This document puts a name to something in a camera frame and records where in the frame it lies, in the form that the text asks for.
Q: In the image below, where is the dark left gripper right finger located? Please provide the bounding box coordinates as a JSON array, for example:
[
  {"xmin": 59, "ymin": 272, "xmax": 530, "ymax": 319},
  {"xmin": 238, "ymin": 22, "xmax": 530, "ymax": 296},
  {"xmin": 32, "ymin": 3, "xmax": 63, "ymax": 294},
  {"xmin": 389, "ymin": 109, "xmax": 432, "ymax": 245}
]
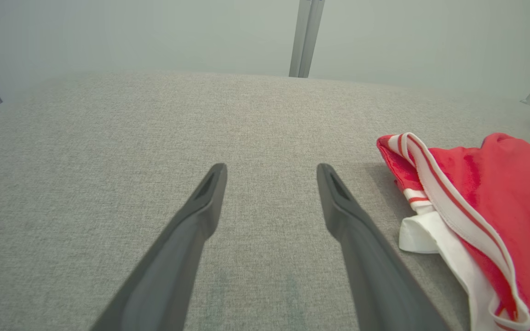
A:
[{"xmin": 316, "ymin": 162, "xmax": 452, "ymax": 331}]

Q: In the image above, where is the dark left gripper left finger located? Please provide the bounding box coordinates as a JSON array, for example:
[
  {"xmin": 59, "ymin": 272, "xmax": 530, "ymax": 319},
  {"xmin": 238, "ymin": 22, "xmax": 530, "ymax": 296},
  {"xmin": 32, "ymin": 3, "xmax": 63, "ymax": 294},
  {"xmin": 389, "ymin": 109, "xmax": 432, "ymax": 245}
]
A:
[{"xmin": 89, "ymin": 162, "xmax": 228, "ymax": 331}]

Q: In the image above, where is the red and white shirt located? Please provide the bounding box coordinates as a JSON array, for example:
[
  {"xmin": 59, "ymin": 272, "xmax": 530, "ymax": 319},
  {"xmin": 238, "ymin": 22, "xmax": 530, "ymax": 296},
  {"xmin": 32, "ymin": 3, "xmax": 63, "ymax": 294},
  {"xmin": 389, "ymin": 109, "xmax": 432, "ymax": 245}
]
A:
[{"xmin": 376, "ymin": 132, "xmax": 530, "ymax": 331}]

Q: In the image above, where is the grey metal frame post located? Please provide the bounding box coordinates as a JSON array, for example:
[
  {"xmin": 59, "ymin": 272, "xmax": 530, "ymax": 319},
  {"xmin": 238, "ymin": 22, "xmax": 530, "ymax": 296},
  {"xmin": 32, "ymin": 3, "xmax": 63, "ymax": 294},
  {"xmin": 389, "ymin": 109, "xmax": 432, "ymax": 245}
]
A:
[{"xmin": 288, "ymin": 0, "xmax": 326, "ymax": 79}]

